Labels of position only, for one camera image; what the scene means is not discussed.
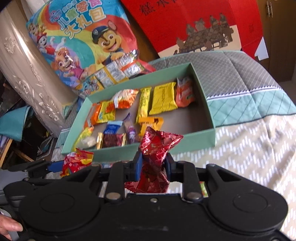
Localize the narrow yellow snack bar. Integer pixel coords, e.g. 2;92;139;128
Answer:
136;87;152;123

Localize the dark red gold candy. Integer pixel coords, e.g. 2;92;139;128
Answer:
96;133;126;150

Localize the yellow green candy packet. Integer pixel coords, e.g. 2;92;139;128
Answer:
72;126;94;152

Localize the beige embroidered curtain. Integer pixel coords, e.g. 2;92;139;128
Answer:
1;1;76;136

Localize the orange white snack bag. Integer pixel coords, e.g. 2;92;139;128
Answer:
110;89;139;109

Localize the person's left hand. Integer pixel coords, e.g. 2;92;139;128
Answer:
0;214;23;240

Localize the purple cartoon candy packet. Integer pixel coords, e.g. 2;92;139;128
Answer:
123;113;137;144

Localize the red gift bag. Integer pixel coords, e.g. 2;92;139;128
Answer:
121;1;268;60

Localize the white rice cake packet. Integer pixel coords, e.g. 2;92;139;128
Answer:
76;136;97;150

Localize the yellow Winsun snack packet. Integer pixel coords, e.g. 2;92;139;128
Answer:
149;82;178;115

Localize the wooden cabinet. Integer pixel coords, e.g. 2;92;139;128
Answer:
257;0;295;82

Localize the green cardboard tray box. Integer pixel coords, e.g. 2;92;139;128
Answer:
62;63;216;162

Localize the cartoon puppy snack bag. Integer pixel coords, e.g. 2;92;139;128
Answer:
26;1;154;98

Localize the blue cracker packet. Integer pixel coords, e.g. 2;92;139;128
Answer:
103;120;123;135

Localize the yellow orange snack packet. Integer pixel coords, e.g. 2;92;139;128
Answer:
138;116;164;140

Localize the dark red foil packet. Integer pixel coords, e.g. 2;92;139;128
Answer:
125;126;183;193

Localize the red yellow snack packet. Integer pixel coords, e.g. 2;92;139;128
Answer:
60;148;94;178

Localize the orange red snack pouch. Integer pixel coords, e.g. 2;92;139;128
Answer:
175;76;195;108

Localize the patterned quilt cover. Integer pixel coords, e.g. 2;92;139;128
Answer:
45;51;296;239

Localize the yellow snack packet blue label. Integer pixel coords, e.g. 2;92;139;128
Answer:
96;101;115;123

